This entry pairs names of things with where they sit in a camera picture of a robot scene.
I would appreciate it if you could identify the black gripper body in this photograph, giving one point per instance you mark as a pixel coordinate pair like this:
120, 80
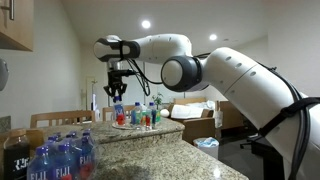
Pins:
115, 83

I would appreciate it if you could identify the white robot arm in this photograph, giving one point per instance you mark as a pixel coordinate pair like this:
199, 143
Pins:
287, 118

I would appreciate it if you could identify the pack of Fiji water bottles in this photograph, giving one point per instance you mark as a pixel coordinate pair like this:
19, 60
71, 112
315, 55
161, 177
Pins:
70, 158

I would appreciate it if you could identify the wooden chair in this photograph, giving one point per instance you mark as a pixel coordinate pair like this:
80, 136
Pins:
63, 118
107, 112

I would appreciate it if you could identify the green tissue box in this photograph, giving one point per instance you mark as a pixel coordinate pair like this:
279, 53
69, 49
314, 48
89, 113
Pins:
158, 115

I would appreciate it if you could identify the beige sofa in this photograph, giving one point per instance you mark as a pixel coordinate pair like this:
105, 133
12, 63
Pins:
203, 118

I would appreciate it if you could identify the white trash bin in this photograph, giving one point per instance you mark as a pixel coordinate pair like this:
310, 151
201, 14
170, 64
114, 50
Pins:
208, 145

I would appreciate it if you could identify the dark drink jar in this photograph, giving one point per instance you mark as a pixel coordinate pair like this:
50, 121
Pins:
16, 155

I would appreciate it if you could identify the wall telephone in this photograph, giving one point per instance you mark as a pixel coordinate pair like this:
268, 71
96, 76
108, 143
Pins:
4, 74

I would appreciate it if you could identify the wooden wall cabinets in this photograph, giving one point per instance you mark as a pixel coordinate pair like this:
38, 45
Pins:
16, 24

